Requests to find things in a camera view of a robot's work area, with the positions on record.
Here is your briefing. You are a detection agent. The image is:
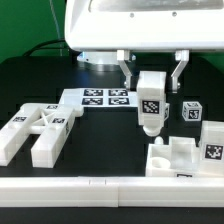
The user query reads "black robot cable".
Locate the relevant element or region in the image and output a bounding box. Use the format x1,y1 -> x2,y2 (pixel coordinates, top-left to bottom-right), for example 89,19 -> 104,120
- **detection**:
21,38 -> 68,58

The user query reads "white marker base plate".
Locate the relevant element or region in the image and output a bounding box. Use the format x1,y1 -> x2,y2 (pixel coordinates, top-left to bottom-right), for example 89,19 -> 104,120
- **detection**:
59,88 -> 137,107

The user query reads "white chair seat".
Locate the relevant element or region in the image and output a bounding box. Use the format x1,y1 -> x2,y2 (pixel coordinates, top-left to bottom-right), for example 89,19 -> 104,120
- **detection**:
145,136 -> 199,177

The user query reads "white front fence rail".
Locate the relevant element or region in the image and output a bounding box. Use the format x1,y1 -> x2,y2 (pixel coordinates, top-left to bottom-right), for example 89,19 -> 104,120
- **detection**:
0,177 -> 224,207

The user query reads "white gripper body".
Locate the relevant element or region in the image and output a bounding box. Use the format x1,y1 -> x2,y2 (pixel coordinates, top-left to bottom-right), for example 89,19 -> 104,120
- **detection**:
65,0 -> 224,52

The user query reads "white chair back frame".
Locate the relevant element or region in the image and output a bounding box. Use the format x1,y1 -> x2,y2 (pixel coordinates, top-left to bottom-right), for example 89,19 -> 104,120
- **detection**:
0,103 -> 84,168

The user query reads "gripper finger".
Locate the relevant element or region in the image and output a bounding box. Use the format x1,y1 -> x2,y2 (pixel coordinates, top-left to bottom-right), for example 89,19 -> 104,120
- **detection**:
171,50 -> 189,93
117,50 -> 132,89

